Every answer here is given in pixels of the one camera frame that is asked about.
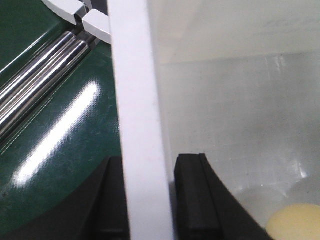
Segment beige toy burger bun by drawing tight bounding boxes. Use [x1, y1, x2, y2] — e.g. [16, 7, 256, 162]
[265, 203, 320, 240]

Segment steel conveyor rollers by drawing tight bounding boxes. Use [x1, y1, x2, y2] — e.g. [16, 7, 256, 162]
[0, 31, 96, 140]

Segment white outer conveyor rim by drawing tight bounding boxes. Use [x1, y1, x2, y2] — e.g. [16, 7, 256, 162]
[42, 0, 112, 45]

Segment white Totelife plastic crate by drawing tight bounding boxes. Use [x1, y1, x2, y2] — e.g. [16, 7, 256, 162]
[108, 0, 320, 240]

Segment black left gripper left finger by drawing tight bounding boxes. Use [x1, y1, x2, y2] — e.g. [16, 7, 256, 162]
[2, 156, 129, 240]

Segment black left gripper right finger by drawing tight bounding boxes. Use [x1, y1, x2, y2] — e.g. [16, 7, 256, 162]
[174, 153, 270, 240]

